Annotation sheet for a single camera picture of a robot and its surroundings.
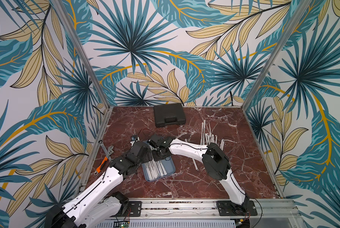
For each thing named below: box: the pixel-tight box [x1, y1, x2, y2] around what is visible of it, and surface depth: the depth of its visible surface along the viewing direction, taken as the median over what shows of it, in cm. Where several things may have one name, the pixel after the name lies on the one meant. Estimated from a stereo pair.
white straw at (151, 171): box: [145, 165, 157, 181], surface depth 87 cm
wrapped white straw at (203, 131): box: [202, 119, 207, 145], surface depth 109 cm
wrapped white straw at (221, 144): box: [219, 137, 225, 152], surface depth 99 cm
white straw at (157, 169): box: [151, 162, 163, 178], surface depth 87 cm
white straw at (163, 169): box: [159, 160, 168, 176], surface depth 85 cm
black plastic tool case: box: [153, 103, 187, 128], surface depth 109 cm
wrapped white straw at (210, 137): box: [205, 122, 217, 145], surface depth 102 cm
